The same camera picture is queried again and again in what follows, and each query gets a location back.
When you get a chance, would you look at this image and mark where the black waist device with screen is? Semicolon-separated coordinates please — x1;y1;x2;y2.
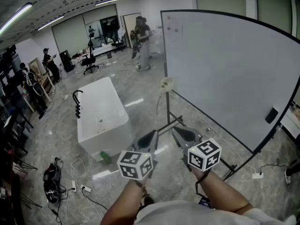
198;196;215;210

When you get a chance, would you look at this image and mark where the black cabinet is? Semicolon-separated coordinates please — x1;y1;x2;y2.
59;50;75;73

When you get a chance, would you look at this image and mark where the white bathtub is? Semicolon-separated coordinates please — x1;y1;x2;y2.
77;76;132;159

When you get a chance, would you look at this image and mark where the wooden table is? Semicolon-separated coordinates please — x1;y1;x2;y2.
34;72;56;103

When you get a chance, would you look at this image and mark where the white cable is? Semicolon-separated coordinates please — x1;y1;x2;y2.
69;157;113;198

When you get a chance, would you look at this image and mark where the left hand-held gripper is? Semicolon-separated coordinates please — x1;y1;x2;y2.
116;129;160;181

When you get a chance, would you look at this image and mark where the light wooden door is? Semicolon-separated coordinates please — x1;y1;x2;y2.
122;12;142;49

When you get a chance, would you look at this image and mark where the black-framed whiteboard on stand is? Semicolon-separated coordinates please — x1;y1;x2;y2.
154;9;300;181

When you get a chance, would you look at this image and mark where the ceiling light tube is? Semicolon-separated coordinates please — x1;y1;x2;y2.
0;3;33;35
37;15;65;31
94;0;126;7

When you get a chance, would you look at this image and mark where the person's white shirt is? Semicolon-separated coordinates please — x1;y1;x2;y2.
135;200;297;225

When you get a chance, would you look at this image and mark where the black storage rack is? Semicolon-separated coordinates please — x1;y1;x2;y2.
0;45;35;155

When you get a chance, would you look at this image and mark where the black whiteboard eraser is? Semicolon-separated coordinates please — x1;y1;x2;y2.
265;107;279;125

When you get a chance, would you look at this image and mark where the black office chair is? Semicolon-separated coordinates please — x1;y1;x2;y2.
80;35;100;75

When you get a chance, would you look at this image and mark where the black cable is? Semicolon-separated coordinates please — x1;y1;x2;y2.
259;157;288;176
50;184;109;223

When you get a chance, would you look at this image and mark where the person's left forearm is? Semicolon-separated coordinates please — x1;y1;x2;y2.
100;178;150;225

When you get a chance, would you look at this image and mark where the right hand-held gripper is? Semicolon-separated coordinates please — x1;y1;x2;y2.
172;126;223;173

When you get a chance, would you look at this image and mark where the white counter cabinet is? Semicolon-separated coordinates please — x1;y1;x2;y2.
149;30;165;55

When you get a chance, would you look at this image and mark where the black wrist strap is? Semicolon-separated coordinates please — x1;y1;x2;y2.
134;179;150;200
195;169;212;196

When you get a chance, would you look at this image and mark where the black bathtub faucet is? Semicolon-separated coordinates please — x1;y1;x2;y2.
72;90;84;120

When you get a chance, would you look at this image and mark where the person's right forearm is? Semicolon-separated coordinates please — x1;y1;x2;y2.
194;170;250;213

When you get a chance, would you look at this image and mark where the black bag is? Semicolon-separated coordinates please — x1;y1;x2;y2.
43;162;62;205

